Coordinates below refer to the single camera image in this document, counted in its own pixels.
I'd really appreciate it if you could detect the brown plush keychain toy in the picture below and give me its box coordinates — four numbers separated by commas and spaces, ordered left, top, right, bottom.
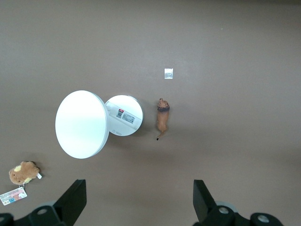
8, 161, 43, 185

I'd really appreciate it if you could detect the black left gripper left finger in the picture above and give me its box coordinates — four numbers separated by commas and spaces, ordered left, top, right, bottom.
0, 179, 87, 226

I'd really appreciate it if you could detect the brown table cloth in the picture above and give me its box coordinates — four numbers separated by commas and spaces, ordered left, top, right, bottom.
0, 0, 301, 226

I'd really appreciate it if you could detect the printed plush tag card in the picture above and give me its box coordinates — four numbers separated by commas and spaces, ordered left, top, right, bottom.
0, 187, 28, 206

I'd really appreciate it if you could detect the brown lion statue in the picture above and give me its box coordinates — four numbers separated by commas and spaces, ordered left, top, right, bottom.
155, 97, 171, 142

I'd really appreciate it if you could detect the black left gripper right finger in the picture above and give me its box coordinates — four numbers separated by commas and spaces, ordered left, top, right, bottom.
193, 179, 282, 226

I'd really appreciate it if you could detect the white round desk lamp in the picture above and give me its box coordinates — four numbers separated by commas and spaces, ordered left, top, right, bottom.
55, 90, 143, 160

